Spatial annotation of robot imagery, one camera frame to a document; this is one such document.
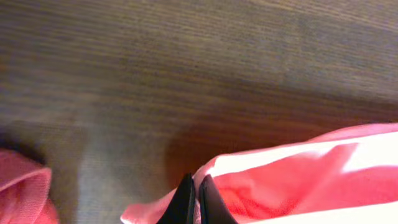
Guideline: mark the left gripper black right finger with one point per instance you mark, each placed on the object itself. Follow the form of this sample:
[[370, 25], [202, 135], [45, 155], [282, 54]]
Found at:
[[212, 207]]

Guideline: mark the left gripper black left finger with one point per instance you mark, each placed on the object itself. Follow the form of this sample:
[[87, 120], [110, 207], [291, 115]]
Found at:
[[181, 208]]

